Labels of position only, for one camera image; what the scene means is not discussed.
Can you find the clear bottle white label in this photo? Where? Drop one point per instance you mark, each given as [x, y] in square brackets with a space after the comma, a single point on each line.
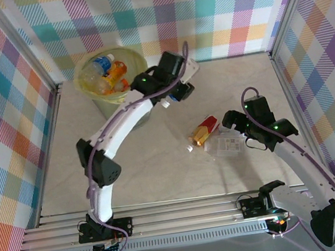
[225, 145]

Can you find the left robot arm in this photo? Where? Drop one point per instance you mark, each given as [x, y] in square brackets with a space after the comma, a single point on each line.
[124, 125]

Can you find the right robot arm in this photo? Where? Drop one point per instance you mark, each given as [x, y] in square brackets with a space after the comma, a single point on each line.
[300, 163]

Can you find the translucent green waste bin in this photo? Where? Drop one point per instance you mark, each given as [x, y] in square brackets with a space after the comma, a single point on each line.
[112, 113]

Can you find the yellow plastic bin liner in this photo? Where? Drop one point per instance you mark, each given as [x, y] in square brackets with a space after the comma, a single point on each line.
[82, 84]

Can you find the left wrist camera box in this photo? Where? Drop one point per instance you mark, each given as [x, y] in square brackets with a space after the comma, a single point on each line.
[191, 69]

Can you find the aluminium frame side rail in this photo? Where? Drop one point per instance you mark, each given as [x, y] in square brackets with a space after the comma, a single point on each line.
[288, 83]
[54, 116]

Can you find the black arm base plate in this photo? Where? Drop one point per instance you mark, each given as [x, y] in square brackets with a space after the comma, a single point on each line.
[251, 207]
[123, 227]

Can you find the aluminium mounting rail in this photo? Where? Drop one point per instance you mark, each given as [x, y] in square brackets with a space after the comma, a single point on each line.
[183, 215]

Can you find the aluminium frame post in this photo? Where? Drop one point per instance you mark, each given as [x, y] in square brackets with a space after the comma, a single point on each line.
[22, 36]
[291, 5]

